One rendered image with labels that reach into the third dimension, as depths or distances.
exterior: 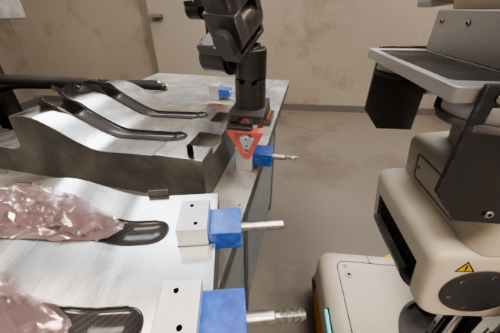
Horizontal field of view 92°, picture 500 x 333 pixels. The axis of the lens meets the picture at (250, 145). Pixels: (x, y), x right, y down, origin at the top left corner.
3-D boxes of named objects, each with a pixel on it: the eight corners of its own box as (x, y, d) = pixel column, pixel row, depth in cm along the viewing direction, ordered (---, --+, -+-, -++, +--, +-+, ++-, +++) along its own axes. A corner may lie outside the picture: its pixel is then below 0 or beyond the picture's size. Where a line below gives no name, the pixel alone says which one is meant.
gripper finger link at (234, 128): (227, 163, 48) (225, 119, 43) (235, 145, 54) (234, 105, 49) (261, 166, 47) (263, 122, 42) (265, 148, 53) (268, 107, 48)
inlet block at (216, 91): (246, 98, 94) (246, 84, 91) (243, 102, 89) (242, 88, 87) (214, 96, 96) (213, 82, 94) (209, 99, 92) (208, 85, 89)
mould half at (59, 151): (242, 137, 65) (242, 88, 59) (207, 203, 43) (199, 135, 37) (86, 120, 75) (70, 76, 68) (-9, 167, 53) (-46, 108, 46)
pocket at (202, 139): (222, 150, 49) (221, 134, 47) (213, 165, 44) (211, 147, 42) (201, 148, 50) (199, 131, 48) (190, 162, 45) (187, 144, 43)
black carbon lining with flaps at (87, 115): (211, 120, 58) (208, 80, 53) (180, 154, 44) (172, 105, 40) (88, 108, 65) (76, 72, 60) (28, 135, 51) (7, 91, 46)
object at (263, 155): (297, 163, 54) (300, 142, 52) (297, 176, 50) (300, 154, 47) (240, 157, 57) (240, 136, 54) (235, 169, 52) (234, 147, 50)
